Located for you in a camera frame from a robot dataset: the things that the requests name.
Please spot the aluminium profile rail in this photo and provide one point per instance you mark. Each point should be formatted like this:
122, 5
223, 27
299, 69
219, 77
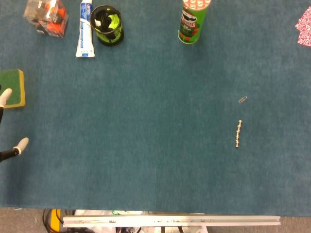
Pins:
170, 221

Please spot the blue felt table mat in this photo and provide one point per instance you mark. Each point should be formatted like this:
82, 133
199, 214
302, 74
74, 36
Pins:
155, 109

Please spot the yellow black device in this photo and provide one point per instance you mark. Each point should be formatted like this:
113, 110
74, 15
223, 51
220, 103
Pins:
55, 219

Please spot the green yellow sponge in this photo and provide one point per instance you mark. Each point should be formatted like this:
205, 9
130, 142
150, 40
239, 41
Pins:
11, 88

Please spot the red white patterned cloth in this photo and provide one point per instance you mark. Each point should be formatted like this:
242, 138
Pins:
305, 26

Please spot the clear box with orange item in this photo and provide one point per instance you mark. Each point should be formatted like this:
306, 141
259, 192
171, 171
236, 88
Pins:
47, 18

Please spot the white blue toothpaste tube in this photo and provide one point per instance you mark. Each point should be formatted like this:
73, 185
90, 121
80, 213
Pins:
85, 31

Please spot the black mesh pen holder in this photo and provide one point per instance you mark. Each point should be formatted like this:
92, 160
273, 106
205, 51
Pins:
108, 25

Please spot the green Pringles can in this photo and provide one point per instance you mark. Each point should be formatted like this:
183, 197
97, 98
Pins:
193, 21

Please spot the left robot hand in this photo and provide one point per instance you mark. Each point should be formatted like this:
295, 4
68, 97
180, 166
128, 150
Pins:
6, 95

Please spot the silver paper clip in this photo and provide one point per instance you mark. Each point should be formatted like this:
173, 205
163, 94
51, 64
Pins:
242, 99

